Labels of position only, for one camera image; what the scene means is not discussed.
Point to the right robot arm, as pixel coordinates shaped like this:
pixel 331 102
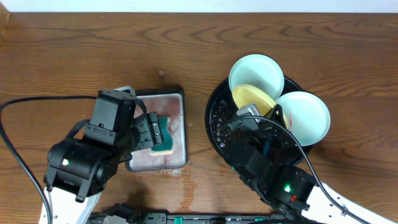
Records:
pixel 254 152

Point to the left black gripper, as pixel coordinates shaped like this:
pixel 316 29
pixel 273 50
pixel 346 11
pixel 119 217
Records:
pixel 152 130

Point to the light green plate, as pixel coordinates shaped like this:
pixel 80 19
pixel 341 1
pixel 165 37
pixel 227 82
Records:
pixel 260 71
pixel 308 116

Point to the black rectangular soapy tray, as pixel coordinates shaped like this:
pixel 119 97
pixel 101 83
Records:
pixel 165 103

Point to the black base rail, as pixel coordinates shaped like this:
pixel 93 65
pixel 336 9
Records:
pixel 122 213

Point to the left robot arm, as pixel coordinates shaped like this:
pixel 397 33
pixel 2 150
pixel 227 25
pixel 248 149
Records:
pixel 80 165

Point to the black round tray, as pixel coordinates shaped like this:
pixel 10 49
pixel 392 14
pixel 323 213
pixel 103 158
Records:
pixel 221 107

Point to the yellow plate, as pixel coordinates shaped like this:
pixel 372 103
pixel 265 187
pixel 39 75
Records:
pixel 246 94

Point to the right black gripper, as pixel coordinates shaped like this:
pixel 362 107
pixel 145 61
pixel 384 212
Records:
pixel 278 132

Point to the green yellow sponge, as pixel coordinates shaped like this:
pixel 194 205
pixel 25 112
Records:
pixel 167 145

